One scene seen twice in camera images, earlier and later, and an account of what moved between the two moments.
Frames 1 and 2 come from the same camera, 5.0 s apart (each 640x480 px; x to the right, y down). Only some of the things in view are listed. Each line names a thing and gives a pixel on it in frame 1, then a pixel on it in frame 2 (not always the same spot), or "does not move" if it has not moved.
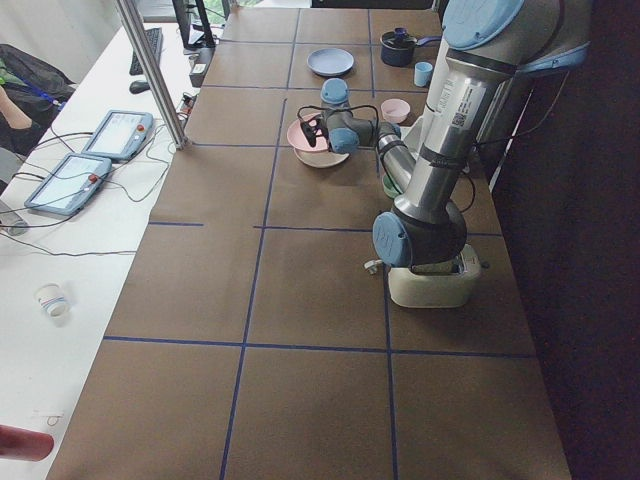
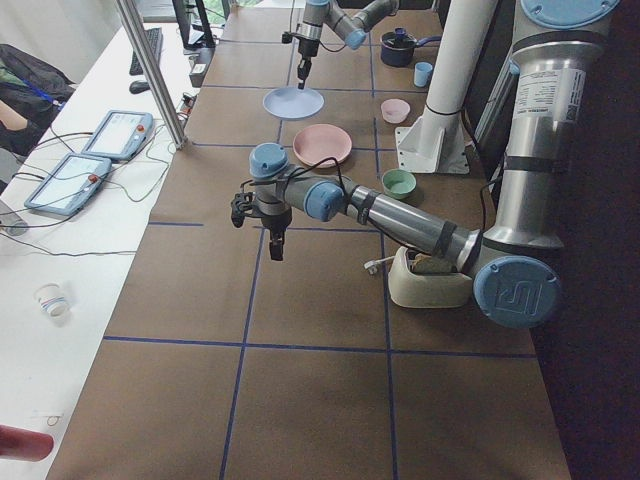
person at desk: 32,94 does not move
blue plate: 329,62 → 292,102
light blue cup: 422,73 does not move
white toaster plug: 372,265 does not move
